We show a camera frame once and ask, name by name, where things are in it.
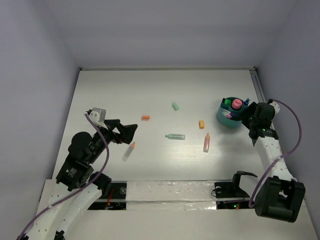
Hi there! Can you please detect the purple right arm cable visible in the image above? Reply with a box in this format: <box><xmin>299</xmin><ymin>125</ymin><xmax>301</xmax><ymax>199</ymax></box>
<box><xmin>248</xmin><ymin>99</ymin><xmax>303</xmax><ymax>209</ymax></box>

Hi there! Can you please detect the green pencil-shaped clear case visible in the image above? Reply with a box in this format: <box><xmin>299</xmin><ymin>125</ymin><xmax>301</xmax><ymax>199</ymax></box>
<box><xmin>165</xmin><ymin>133</ymin><xmax>186</xmax><ymax>140</ymax></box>

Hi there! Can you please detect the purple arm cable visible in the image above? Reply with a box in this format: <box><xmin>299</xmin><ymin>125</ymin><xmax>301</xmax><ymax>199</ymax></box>
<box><xmin>248</xmin><ymin>99</ymin><xmax>303</xmax><ymax>209</ymax></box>
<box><xmin>16</xmin><ymin>113</ymin><xmax>110</xmax><ymax>240</ymax></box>

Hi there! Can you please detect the orange tip clear pencil case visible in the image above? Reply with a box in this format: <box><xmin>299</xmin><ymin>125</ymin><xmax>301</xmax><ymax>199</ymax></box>
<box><xmin>122</xmin><ymin>142</ymin><xmax>136</xmax><ymax>162</ymax></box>

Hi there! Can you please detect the mint green eraser cap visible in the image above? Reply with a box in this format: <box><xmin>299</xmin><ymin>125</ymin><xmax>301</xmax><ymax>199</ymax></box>
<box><xmin>171</xmin><ymin>102</ymin><xmax>180</xmax><ymax>111</ymax></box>

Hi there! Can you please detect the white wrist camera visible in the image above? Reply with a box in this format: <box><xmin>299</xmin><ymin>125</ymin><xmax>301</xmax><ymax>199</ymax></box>
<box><xmin>84</xmin><ymin>107</ymin><xmax>106</xmax><ymax>125</ymax></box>
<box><xmin>267</xmin><ymin>99</ymin><xmax>280</xmax><ymax>115</ymax></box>

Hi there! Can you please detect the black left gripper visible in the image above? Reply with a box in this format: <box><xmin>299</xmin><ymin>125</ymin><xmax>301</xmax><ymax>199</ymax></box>
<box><xmin>88</xmin><ymin>118</ymin><xmax>138</xmax><ymax>163</ymax></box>

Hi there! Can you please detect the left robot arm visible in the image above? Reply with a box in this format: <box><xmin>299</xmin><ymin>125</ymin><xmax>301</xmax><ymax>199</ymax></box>
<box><xmin>17</xmin><ymin>111</ymin><xmax>138</xmax><ymax>240</ymax></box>

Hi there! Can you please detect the small orange eraser cap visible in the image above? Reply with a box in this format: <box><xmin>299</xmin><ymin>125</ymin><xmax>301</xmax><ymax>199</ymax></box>
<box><xmin>141</xmin><ymin>115</ymin><xmax>151</xmax><ymax>121</ymax></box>

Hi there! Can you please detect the pink orange pencil-shaped case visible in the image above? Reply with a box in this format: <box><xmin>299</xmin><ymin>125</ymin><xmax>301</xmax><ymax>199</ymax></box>
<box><xmin>203</xmin><ymin>133</ymin><xmax>211</xmax><ymax>153</ymax></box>

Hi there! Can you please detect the green cap black highlighter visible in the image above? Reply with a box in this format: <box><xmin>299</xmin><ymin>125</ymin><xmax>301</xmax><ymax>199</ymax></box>
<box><xmin>224</xmin><ymin>99</ymin><xmax>231</xmax><ymax>106</ymax></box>

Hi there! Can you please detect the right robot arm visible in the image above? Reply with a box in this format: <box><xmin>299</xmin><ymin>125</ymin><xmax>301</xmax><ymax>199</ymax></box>
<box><xmin>239</xmin><ymin>99</ymin><xmax>306</xmax><ymax>223</ymax></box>

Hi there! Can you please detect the clear blue glue bottle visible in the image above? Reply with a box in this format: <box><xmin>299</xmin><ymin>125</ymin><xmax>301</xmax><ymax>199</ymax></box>
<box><xmin>243</xmin><ymin>98</ymin><xmax>251</xmax><ymax>107</ymax></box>

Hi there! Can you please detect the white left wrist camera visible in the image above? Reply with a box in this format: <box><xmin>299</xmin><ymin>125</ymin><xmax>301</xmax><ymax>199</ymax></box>
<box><xmin>84</xmin><ymin>107</ymin><xmax>106</xmax><ymax>125</ymax></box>

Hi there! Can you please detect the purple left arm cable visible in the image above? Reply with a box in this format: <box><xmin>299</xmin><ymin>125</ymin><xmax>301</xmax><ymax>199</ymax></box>
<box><xmin>16</xmin><ymin>113</ymin><xmax>110</xmax><ymax>240</ymax></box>

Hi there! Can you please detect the pink cap bottle in organizer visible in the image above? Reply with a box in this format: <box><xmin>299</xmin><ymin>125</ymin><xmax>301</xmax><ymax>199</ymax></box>
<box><xmin>231</xmin><ymin>98</ymin><xmax>243</xmax><ymax>111</ymax></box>

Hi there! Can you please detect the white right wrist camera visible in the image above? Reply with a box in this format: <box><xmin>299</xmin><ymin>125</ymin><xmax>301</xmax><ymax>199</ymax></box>
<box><xmin>267</xmin><ymin>99</ymin><xmax>280</xmax><ymax>115</ymax></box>

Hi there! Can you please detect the teal round organizer container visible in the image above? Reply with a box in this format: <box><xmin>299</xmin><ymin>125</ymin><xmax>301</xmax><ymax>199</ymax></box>
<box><xmin>216</xmin><ymin>97</ymin><xmax>248</xmax><ymax>128</ymax></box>

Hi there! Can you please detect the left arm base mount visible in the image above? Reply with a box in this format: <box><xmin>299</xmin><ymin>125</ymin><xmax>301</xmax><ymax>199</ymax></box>
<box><xmin>94</xmin><ymin>181</ymin><xmax>127</xmax><ymax>210</ymax></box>

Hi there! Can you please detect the yellow orange eraser cap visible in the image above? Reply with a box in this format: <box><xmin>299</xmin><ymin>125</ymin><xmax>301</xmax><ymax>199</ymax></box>
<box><xmin>198</xmin><ymin>120</ymin><xmax>205</xmax><ymax>129</ymax></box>

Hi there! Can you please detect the aluminium rail right edge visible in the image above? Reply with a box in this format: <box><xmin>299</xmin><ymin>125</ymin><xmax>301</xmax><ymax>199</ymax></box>
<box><xmin>249</xmin><ymin>67</ymin><xmax>267</xmax><ymax>103</ymax></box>

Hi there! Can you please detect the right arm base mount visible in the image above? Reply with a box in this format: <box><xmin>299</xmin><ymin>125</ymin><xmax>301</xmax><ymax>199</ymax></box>
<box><xmin>211</xmin><ymin>170</ymin><xmax>258</xmax><ymax>210</ymax></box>

